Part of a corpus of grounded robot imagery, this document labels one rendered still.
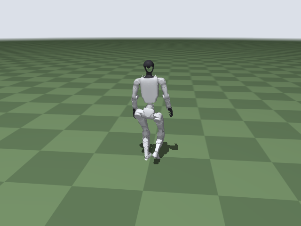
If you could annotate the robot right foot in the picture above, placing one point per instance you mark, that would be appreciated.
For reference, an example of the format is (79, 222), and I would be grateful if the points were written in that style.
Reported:
(155, 155)

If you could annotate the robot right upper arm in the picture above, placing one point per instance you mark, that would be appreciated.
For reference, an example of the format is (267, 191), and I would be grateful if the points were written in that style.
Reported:
(162, 82)

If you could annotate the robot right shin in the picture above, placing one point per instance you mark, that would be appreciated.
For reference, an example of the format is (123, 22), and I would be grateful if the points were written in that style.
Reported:
(159, 142)

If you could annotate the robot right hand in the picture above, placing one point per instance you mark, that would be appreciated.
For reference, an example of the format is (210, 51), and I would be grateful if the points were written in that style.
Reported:
(171, 112)

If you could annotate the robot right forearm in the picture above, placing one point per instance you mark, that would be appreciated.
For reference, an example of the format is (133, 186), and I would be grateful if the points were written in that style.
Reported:
(168, 104)

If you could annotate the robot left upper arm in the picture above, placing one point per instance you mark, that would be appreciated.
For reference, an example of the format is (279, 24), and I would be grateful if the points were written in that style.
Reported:
(135, 89)

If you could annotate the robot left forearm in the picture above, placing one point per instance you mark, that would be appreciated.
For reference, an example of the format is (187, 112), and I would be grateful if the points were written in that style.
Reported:
(134, 104)

